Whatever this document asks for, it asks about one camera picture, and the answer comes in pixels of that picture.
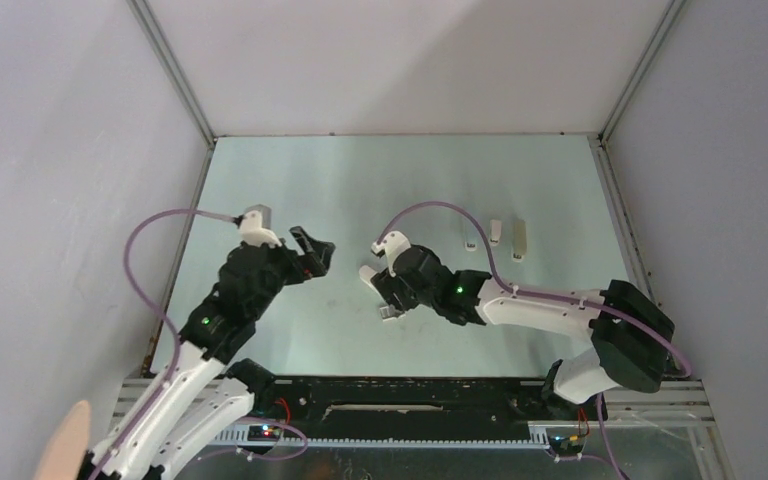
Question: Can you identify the staple tray with staples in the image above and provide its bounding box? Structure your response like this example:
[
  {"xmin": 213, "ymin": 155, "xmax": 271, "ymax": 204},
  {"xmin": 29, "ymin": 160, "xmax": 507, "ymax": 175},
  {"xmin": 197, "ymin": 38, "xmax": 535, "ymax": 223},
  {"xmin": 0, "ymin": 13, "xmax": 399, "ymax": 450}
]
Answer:
[{"xmin": 378, "ymin": 305, "xmax": 406, "ymax": 322}]

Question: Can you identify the beige object in corner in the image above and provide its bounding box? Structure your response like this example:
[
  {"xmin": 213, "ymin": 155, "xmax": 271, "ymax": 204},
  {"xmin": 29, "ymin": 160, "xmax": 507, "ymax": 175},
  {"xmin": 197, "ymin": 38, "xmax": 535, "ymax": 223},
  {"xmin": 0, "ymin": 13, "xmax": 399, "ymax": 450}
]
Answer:
[{"xmin": 33, "ymin": 400, "xmax": 92, "ymax": 480}]

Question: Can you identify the cream stapler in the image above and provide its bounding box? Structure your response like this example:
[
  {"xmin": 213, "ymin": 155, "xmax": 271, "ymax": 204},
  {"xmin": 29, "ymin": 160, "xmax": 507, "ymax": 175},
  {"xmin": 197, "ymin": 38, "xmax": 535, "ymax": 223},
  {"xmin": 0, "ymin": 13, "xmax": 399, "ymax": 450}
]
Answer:
[{"xmin": 511, "ymin": 218, "xmax": 528, "ymax": 263}]

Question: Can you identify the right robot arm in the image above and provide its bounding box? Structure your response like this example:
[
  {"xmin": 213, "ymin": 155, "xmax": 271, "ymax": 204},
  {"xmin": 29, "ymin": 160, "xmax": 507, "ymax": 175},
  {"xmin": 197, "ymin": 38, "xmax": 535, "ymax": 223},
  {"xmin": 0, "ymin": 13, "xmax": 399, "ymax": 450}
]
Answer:
[{"xmin": 359, "ymin": 245, "xmax": 675, "ymax": 419}]

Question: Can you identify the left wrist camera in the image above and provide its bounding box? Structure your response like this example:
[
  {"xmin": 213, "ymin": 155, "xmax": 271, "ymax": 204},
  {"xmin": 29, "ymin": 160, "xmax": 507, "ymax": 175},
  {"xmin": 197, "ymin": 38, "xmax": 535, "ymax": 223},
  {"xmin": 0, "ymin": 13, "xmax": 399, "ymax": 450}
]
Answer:
[{"xmin": 233, "ymin": 204, "xmax": 283, "ymax": 248}]

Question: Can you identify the light blue stapler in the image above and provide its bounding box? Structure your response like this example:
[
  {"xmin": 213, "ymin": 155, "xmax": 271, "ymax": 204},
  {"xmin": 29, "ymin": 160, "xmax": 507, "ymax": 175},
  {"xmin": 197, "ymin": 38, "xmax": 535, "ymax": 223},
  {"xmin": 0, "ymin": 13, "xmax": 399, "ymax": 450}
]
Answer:
[{"xmin": 463, "ymin": 228, "xmax": 478, "ymax": 252}]

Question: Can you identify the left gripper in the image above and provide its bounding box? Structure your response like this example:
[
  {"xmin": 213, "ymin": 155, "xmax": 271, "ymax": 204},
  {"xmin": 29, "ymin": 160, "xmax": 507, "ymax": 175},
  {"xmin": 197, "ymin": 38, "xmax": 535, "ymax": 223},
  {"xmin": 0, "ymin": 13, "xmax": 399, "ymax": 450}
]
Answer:
[{"xmin": 247, "ymin": 226, "xmax": 334, "ymax": 320}]

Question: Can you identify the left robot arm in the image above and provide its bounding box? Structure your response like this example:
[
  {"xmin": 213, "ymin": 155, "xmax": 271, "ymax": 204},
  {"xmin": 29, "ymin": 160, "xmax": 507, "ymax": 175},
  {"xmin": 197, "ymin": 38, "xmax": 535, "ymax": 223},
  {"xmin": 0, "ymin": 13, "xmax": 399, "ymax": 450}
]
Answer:
[{"xmin": 78, "ymin": 226, "xmax": 336, "ymax": 479}]

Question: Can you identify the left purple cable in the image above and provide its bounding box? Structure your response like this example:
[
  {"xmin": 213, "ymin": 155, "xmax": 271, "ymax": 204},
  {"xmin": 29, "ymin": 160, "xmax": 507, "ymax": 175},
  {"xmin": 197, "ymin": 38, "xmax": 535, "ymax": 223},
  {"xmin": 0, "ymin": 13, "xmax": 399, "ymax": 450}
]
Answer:
[{"xmin": 85, "ymin": 208, "xmax": 309, "ymax": 480}]

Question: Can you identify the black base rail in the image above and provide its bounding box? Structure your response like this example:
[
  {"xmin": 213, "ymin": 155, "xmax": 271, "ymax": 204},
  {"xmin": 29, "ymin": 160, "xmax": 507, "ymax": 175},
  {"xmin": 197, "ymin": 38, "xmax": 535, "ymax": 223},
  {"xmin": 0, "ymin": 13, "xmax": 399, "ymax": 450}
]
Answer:
[{"xmin": 253, "ymin": 376, "xmax": 605, "ymax": 445}]

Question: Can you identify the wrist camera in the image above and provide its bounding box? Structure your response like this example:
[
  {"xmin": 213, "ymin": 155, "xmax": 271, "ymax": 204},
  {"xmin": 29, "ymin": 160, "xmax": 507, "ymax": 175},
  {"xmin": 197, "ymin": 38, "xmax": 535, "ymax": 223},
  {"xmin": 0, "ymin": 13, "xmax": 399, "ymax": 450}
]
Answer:
[
  {"xmin": 371, "ymin": 230, "xmax": 411, "ymax": 277},
  {"xmin": 233, "ymin": 204, "xmax": 283, "ymax": 248}
]

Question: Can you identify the small white stapler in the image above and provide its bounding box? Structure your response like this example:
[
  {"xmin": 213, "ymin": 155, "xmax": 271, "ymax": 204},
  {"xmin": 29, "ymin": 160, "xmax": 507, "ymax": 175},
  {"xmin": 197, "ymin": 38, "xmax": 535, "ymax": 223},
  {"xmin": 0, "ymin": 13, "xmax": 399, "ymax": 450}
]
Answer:
[{"xmin": 488, "ymin": 219, "xmax": 503, "ymax": 246}]

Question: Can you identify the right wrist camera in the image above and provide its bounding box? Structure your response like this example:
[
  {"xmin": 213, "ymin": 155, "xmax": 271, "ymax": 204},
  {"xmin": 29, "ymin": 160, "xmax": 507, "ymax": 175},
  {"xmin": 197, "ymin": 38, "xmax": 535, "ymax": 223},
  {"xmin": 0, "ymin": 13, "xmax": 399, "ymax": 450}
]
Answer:
[{"xmin": 371, "ymin": 230, "xmax": 411, "ymax": 277}]

